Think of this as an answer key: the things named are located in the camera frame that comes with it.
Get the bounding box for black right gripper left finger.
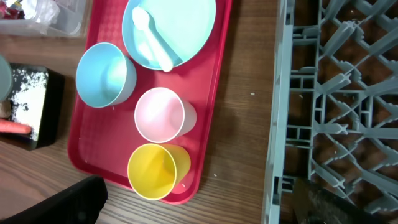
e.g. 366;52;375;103
1;175;108;224

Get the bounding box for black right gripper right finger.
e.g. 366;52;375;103
293;178;382;224

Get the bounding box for orange carrot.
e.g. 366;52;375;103
0;119;32;134

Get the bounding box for white rice grains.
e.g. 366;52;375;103
9;68;49;141

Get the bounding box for brown food scrap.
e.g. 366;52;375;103
0;100;12;119

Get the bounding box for light blue bowl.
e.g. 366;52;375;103
75;42;137;108

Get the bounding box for green bowl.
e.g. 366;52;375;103
0;55;13;101

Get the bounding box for white tissue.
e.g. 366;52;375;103
22;0;60;26

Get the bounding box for red snack wrapper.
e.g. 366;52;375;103
1;0;24;20

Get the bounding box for yellow clear candy wrapper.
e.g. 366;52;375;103
2;0;22;10

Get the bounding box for grey dishwasher rack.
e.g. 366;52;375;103
262;1;397;223

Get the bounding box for black food waste tray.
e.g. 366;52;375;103
1;63;65;151

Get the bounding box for clear plastic waste bin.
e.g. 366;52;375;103
1;0;88;37

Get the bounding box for yellow plastic cup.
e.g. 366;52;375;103
127;143;191;200

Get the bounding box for pink plastic cup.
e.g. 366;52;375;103
134;87;197;144

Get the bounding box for red plastic tray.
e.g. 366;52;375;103
67;1;232;205

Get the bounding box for white plastic spoon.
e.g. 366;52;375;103
131;7;174;72

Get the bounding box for light blue plate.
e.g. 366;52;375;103
122;0;216;70

